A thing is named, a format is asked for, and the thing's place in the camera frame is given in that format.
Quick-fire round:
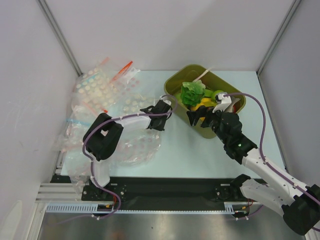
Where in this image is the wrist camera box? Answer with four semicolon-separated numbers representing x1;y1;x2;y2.
160;98;172;106
212;92;232;113

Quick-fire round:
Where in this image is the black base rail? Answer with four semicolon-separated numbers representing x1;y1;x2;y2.
81;177;253;211

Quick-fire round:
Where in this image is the white slotted cable duct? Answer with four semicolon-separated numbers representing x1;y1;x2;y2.
46;203;115;214

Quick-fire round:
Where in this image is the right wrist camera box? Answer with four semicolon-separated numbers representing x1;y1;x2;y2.
212;92;232;113

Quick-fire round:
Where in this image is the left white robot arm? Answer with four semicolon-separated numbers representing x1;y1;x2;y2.
82;98;174;200

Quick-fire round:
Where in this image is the green toy lettuce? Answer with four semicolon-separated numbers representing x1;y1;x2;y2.
180;80;206;107

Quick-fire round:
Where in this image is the light green toy cabbage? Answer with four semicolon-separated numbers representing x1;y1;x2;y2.
174;93;182;103

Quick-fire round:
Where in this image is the clear white-dotted zip bag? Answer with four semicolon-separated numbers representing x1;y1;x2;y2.
67;96;163;198

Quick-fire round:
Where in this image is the green toy apple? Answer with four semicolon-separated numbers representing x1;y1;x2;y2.
210;90;224;102

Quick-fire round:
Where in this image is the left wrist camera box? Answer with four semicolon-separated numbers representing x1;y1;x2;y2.
160;98;172;106

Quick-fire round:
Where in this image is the pile of clear zip bags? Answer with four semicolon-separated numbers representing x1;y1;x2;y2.
53;57;140;152

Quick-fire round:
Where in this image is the grey toy fish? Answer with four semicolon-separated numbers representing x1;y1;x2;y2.
231;97;241;113

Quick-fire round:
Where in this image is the olive green plastic bin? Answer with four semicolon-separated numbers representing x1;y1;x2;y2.
164;64;246;139

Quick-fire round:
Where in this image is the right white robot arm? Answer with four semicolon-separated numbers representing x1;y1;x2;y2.
186;106;320;236

